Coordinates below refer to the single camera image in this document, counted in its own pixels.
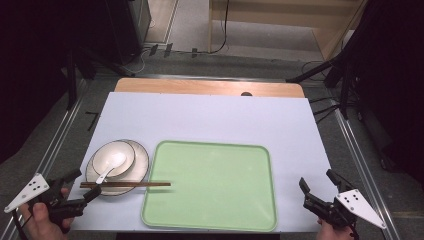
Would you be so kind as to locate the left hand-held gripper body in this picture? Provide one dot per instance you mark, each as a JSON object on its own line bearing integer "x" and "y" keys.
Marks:
{"x": 31, "y": 190}

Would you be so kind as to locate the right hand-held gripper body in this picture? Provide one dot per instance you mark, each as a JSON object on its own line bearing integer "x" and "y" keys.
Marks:
{"x": 346, "y": 205}

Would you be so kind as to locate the brown wooden chopstick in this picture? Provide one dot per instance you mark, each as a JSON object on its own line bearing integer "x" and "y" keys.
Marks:
{"x": 133, "y": 183}

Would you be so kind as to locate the person's right hand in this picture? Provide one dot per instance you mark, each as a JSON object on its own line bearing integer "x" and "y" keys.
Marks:
{"x": 331, "y": 232}

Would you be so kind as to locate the person's left hand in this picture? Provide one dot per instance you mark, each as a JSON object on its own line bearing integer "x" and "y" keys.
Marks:
{"x": 38, "y": 221}

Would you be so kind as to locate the white bowl with dark rim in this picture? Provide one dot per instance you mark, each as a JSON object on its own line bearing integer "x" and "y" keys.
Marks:
{"x": 106, "y": 156}

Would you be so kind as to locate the white ceramic spoon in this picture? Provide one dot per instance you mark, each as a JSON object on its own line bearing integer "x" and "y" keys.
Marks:
{"x": 115, "y": 160}

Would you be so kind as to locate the white plate with dark rim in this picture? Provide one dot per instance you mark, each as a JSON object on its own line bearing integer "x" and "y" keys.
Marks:
{"x": 140, "y": 163}

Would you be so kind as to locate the light green plastic tray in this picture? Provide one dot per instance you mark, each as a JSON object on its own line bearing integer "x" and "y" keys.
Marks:
{"x": 213, "y": 186}

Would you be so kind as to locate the black metal stand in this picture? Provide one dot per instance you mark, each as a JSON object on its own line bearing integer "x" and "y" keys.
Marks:
{"x": 343, "y": 86}
{"x": 71, "y": 80}

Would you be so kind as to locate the dark curtain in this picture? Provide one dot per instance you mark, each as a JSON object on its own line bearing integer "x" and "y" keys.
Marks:
{"x": 33, "y": 66}
{"x": 393, "y": 83}

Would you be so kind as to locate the white table board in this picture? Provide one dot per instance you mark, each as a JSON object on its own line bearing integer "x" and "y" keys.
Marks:
{"x": 213, "y": 116}

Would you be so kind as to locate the wooden table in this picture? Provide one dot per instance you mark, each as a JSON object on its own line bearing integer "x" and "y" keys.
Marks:
{"x": 200, "y": 87}

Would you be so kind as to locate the black cabinet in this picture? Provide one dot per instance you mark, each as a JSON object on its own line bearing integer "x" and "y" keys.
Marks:
{"x": 126, "y": 26}

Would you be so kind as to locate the light wooden shelf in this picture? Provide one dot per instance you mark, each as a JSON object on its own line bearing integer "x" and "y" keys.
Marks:
{"x": 283, "y": 16}

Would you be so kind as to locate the metal floor rail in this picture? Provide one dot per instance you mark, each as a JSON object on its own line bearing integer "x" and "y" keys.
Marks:
{"x": 55, "y": 143}
{"x": 363, "y": 173}

